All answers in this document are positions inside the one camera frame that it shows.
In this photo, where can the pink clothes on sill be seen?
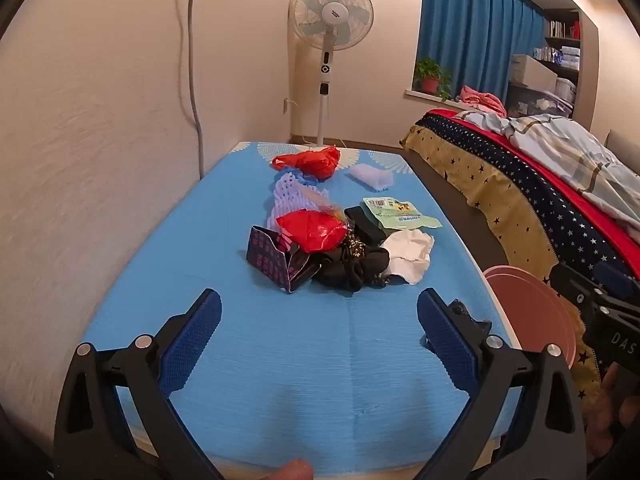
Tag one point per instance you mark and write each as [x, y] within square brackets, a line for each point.
[487, 102]

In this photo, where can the blue table mat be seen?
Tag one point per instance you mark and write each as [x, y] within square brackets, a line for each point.
[341, 380]

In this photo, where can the small red wrapper ball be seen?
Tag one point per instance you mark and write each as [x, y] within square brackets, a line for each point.
[313, 231]

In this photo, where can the left hand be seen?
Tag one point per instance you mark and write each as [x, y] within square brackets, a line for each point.
[298, 469]

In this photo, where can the dark pink patterned box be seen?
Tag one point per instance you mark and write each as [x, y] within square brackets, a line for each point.
[280, 259]

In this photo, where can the right hand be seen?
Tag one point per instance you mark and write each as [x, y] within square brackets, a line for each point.
[605, 411]

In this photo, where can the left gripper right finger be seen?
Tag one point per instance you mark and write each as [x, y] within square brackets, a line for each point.
[545, 439]

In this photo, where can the wall power outlet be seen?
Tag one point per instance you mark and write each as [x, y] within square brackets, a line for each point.
[287, 103]

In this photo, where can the knotted red plastic bag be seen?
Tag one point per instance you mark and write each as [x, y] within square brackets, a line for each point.
[320, 164]

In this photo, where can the purple foam net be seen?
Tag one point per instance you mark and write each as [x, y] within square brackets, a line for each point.
[287, 195]

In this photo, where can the star patterned bed blanket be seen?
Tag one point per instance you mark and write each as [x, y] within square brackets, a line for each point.
[537, 218]

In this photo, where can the potted green plant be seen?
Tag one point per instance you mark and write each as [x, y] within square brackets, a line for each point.
[429, 77]

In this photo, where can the white foam net piece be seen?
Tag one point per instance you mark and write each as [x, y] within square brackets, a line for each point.
[372, 177]

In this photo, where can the pink trash bin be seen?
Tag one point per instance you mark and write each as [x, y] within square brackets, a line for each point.
[536, 313]

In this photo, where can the white paper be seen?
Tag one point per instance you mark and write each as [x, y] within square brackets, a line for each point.
[410, 255]

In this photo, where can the wooden bookshelf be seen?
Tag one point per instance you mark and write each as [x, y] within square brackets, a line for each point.
[561, 50]

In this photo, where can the plaid duvet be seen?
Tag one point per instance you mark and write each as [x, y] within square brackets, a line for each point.
[574, 155]

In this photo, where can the green snack package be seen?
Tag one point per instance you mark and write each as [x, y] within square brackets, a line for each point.
[397, 215]

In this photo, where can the white storage box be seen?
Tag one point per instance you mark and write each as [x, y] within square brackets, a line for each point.
[530, 73]

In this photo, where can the grey headboard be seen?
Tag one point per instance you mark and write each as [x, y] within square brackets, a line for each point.
[624, 149]

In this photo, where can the blue curtain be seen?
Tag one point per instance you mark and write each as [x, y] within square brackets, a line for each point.
[474, 40]

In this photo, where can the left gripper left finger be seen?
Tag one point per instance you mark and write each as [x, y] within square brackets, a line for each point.
[115, 418]

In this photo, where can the white standing fan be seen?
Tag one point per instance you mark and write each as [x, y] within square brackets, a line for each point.
[330, 26]

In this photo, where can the black patterned cloth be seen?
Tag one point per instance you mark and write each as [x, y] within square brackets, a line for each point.
[360, 260]

